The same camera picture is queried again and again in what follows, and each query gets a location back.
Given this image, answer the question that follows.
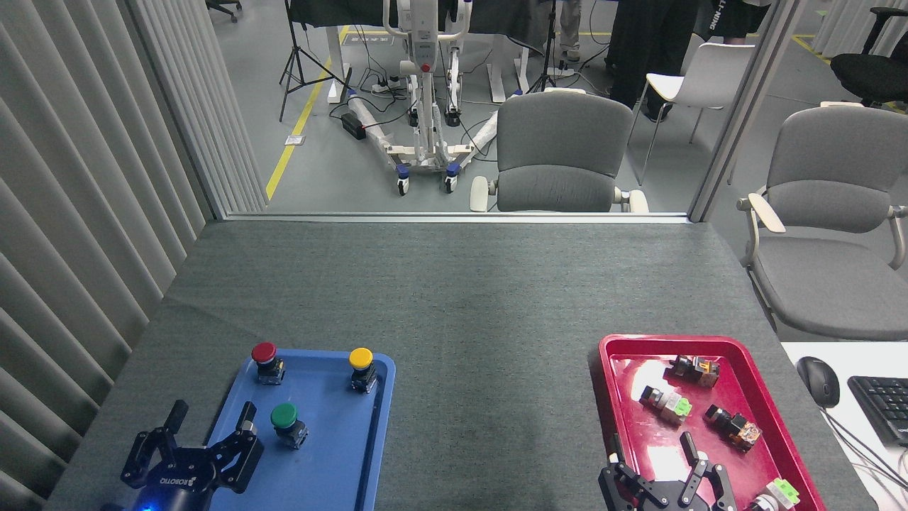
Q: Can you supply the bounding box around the green push button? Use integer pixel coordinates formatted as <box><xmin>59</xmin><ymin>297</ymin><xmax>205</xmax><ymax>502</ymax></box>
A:
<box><xmin>270</xmin><ymin>402</ymin><xmax>309</xmax><ymax>450</ymax></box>

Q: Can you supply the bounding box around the person in black printed shirt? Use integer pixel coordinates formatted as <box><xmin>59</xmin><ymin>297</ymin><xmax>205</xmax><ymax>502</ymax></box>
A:
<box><xmin>699</xmin><ymin>0</ymin><xmax>773</xmax><ymax>45</ymax></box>

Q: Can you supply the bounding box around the black mouse cable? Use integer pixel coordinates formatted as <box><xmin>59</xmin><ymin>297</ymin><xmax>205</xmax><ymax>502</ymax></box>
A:
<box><xmin>823</xmin><ymin>408</ymin><xmax>908</xmax><ymax>490</ymax></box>

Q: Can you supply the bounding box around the grey chair with white armrests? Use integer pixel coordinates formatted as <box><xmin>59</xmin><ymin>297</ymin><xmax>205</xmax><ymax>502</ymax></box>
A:
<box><xmin>736</xmin><ymin>105</ymin><xmax>908</xmax><ymax>341</ymax></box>
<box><xmin>470</xmin><ymin>91</ymin><xmax>650</xmax><ymax>214</ymax></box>

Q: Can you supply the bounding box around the black switch with orange block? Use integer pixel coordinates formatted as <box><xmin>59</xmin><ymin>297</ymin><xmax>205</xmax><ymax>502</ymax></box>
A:
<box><xmin>664</xmin><ymin>354</ymin><xmax>721</xmax><ymax>389</ymax></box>

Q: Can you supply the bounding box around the yellow push button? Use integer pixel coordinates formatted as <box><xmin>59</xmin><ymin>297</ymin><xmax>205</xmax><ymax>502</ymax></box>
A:
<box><xmin>348</xmin><ymin>347</ymin><xmax>379</xmax><ymax>395</ymax></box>

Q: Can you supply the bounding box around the white switch with green block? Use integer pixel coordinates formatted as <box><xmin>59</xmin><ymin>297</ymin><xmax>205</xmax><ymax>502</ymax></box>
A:
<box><xmin>745</xmin><ymin>478</ymin><xmax>801</xmax><ymax>511</ymax></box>

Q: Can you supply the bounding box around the white plastic chair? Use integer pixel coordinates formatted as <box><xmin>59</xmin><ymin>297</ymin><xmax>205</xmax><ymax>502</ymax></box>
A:
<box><xmin>628</xmin><ymin>43</ymin><xmax>756</xmax><ymax>187</ymax></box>

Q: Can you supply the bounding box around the red plastic tray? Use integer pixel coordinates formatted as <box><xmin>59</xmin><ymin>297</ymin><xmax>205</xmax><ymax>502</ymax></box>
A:
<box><xmin>598</xmin><ymin>334</ymin><xmax>827</xmax><ymax>511</ymax></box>

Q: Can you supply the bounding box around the blue plastic tray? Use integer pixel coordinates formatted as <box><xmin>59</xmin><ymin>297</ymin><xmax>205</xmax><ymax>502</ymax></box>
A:
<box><xmin>188</xmin><ymin>349</ymin><xmax>397</xmax><ymax>511</ymax></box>

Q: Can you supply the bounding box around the red push button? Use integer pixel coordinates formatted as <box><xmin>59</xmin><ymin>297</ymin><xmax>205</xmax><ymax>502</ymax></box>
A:
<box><xmin>251</xmin><ymin>341</ymin><xmax>287</xmax><ymax>386</ymax></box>

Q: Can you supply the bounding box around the black office chair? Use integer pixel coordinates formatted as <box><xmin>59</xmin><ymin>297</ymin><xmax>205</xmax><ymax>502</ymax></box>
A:
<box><xmin>830</xmin><ymin>7</ymin><xmax>908</xmax><ymax>107</ymax></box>

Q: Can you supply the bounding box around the grey ribbed partition panel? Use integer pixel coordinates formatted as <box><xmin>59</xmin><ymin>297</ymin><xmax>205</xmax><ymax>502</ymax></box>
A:
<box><xmin>0</xmin><ymin>0</ymin><xmax>269</xmax><ymax>511</ymax></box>

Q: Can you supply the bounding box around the black light stand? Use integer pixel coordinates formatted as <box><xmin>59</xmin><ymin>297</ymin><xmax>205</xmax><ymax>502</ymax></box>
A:
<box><xmin>525</xmin><ymin>0</ymin><xmax>568</xmax><ymax>93</ymax></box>

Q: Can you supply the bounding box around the white stand on wheels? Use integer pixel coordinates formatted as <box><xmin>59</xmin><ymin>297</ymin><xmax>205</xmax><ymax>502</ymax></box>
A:
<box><xmin>348</xmin><ymin>0</ymin><xmax>501</xmax><ymax>196</ymax></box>

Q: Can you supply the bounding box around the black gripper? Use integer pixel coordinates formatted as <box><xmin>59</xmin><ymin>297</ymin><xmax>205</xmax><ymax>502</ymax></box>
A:
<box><xmin>121</xmin><ymin>400</ymin><xmax>265</xmax><ymax>511</ymax></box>
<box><xmin>598</xmin><ymin>432</ymin><xmax>738</xmax><ymax>511</ymax></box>

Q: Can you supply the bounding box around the black tripod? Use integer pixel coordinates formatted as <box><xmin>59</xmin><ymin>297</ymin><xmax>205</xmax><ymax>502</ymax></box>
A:
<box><xmin>279</xmin><ymin>0</ymin><xmax>352</xmax><ymax>123</ymax></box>

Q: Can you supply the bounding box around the black covered table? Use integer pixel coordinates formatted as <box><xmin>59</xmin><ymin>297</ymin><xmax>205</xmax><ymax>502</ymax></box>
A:
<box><xmin>287</xmin><ymin>0</ymin><xmax>547</xmax><ymax>57</ymax></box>

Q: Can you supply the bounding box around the person in dark trousers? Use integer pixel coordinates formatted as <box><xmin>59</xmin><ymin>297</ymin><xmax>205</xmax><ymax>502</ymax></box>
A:
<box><xmin>607</xmin><ymin>0</ymin><xmax>699</xmax><ymax>123</ymax></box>

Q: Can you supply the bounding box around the person in light trousers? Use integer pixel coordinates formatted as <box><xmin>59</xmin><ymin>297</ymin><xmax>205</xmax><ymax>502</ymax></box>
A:
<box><xmin>557</xmin><ymin>0</ymin><xmax>582</xmax><ymax>62</ymax></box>

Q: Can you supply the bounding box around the black switch with amber block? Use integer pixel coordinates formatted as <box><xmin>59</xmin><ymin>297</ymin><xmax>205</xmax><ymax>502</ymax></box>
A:
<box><xmin>704</xmin><ymin>405</ymin><xmax>763</xmax><ymax>453</ymax></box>

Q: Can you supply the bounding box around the black computer mouse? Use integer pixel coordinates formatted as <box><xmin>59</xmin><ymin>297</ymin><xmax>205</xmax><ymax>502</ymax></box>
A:
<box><xmin>796</xmin><ymin>356</ymin><xmax>841</xmax><ymax>409</ymax></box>

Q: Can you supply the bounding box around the black keyboard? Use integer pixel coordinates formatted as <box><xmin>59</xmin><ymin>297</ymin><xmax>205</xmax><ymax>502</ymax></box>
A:
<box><xmin>847</xmin><ymin>375</ymin><xmax>908</xmax><ymax>448</ymax></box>

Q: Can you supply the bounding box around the white desk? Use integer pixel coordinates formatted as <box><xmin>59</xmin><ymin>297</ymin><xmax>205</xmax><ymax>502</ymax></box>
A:
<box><xmin>780</xmin><ymin>342</ymin><xmax>908</xmax><ymax>511</ymax></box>

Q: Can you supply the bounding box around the grey switch with green block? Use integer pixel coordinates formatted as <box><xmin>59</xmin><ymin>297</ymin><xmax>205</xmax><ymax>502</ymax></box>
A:
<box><xmin>639</xmin><ymin>385</ymin><xmax>693</xmax><ymax>425</ymax></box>

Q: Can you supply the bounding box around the silver post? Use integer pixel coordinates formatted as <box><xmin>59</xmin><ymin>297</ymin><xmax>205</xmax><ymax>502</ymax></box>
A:
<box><xmin>688</xmin><ymin>0</ymin><xmax>806</xmax><ymax>223</ymax></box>

